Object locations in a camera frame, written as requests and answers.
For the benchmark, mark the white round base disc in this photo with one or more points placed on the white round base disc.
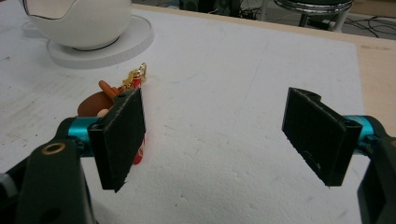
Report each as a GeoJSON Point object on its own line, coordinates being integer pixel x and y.
{"type": "Point", "coordinates": [134, 37]}

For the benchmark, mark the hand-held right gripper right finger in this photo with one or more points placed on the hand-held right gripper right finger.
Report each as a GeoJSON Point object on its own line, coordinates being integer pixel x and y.
{"type": "Point", "coordinates": [320, 137]}

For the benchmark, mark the dark equipment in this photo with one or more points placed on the dark equipment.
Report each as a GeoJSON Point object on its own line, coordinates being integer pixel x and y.
{"type": "Point", "coordinates": [211, 6]}

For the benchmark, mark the white foam mat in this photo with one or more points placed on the white foam mat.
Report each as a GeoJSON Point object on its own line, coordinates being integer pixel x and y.
{"type": "Point", "coordinates": [218, 124]}

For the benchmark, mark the metal stool base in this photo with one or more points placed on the metal stool base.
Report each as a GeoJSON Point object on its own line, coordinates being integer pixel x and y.
{"type": "Point", "coordinates": [314, 7]}

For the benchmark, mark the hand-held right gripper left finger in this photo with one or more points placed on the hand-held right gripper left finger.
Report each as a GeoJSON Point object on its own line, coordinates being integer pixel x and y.
{"type": "Point", "coordinates": [120, 140]}

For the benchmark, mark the white round ball-shaped container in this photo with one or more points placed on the white round ball-shaped container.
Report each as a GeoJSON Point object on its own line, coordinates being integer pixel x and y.
{"type": "Point", "coordinates": [84, 25]}

